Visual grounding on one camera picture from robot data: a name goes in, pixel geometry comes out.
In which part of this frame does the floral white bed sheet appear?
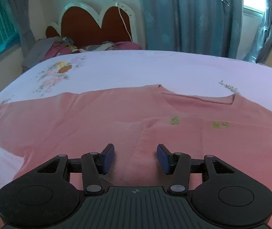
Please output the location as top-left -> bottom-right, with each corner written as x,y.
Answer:
0,49 -> 272,229

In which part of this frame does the red white heart headboard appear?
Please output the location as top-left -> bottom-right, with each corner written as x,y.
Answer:
45,2 -> 138,47

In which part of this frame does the white hanging cord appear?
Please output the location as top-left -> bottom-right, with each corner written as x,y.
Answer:
118,6 -> 134,43

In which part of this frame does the pink knit sweater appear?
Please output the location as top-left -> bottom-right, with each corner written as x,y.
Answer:
0,85 -> 272,226

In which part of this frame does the blue patterned curtain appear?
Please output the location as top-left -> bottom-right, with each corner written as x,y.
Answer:
137,0 -> 272,63

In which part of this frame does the grey side curtain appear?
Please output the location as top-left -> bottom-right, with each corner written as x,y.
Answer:
4,0 -> 36,55

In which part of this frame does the pile of clothes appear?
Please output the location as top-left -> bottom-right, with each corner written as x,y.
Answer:
22,37 -> 80,71

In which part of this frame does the magenta pillow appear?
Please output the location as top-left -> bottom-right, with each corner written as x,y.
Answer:
80,40 -> 143,52

